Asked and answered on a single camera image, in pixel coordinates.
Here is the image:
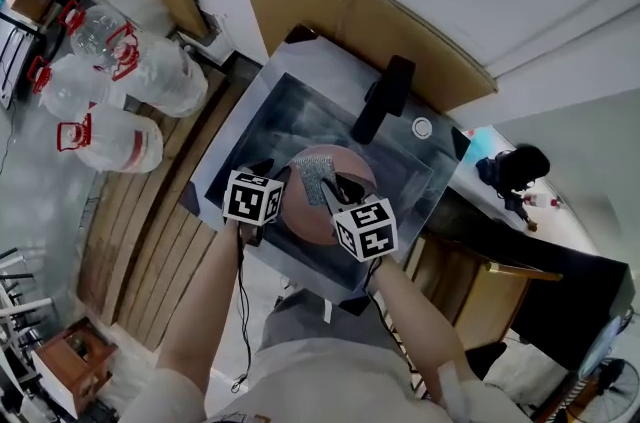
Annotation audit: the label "person's beige shirt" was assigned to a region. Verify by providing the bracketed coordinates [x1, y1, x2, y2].
[119, 335, 534, 423]

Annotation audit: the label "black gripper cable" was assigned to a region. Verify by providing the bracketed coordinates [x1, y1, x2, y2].
[231, 220, 254, 395]
[367, 260, 426, 397]

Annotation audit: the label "person's left forearm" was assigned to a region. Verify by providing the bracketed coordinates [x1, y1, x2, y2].
[154, 218, 246, 395]

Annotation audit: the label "person's right forearm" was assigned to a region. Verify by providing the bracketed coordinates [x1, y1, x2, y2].
[372, 255, 469, 405]

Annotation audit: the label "black bag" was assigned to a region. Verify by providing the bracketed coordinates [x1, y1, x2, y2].
[474, 145, 551, 212]

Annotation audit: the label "person's grey trousers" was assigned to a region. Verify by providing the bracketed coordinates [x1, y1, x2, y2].
[259, 288, 401, 352]

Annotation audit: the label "white metal rack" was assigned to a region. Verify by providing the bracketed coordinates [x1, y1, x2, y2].
[0, 248, 54, 362]

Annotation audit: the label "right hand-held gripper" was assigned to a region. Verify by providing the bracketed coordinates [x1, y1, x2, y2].
[319, 173, 400, 264]

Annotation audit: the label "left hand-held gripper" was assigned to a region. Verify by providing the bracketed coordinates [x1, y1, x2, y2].
[221, 157, 287, 247]

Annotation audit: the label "silver mesh scrubbing cloth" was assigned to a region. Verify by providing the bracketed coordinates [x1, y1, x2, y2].
[289, 155, 337, 207]

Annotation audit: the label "white side table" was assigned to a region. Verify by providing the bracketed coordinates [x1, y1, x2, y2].
[447, 125, 601, 257]

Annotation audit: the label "grey platform trolley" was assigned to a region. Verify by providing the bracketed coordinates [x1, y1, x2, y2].
[0, 13, 39, 110]

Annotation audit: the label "wooden slat platform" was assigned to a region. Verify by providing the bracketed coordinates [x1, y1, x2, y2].
[74, 65, 251, 352]

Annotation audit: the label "black floor fan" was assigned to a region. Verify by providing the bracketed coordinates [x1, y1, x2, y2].
[582, 357, 640, 423]

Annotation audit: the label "small wooden cabinet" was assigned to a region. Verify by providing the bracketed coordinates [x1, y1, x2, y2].
[30, 316, 119, 418]

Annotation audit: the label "small bottle red cap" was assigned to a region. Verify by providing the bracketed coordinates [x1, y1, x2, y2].
[522, 193, 561, 210]

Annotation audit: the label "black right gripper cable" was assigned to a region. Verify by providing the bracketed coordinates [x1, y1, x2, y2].
[367, 260, 426, 397]

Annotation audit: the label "grey marbled sink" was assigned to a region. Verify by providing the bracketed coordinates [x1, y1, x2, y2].
[189, 34, 471, 307]

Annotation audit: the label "white wall pipe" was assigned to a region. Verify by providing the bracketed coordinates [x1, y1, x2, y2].
[484, 0, 640, 80]

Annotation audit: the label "brown cardboard box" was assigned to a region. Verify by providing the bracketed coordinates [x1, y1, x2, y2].
[9, 0, 51, 25]

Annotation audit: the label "black faucet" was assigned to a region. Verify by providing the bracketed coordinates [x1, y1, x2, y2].
[349, 54, 417, 146]

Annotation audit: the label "large pink plate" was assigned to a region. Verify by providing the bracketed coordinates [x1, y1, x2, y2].
[279, 144, 379, 246]

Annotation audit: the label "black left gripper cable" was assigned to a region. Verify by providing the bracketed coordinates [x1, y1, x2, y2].
[231, 220, 254, 395]

